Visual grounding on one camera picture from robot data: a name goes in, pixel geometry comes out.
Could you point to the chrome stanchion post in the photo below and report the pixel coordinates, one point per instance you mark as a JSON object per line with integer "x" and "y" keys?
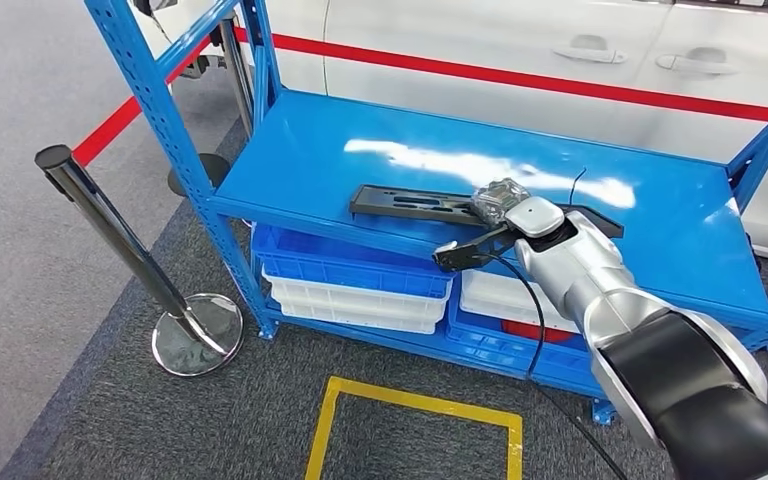
{"x": 112, "y": 232}
{"x": 238, "y": 79}

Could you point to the long black plastic part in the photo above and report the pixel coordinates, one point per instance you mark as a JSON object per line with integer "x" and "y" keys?
{"x": 410, "y": 204}

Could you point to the red item in crate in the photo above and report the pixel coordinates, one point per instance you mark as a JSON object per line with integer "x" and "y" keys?
{"x": 530, "y": 331}

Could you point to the white plastic crate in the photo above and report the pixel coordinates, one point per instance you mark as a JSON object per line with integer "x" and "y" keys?
{"x": 357, "y": 301}
{"x": 357, "y": 321}
{"x": 496, "y": 298}

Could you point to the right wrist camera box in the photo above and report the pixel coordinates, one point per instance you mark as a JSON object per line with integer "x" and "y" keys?
{"x": 463, "y": 255}

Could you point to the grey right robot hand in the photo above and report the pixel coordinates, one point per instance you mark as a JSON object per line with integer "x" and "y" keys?
{"x": 500, "y": 199}

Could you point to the blue metal shelf rack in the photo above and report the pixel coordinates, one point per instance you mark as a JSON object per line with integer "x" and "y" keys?
{"x": 371, "y": 146}

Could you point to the red barrier belt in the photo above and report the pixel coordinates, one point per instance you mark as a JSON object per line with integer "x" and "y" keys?
{"x": 490, "y": 73}

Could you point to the white car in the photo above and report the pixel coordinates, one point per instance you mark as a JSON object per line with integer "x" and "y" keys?
{"x": 457, "y": 33}

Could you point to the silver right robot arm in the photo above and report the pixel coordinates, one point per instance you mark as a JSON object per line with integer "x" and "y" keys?
{"x": 583, "y": 272}

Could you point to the blue plastic crate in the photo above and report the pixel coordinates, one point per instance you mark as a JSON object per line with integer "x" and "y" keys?
{"x": 490, "y": 348}
{"x": 331, "y": 262}

